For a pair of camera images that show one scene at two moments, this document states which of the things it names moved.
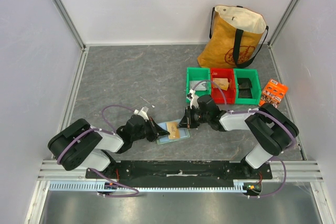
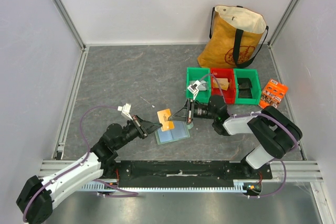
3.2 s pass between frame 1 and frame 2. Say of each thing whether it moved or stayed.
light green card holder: stayed
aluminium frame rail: stayed
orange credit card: moved
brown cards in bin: stayed
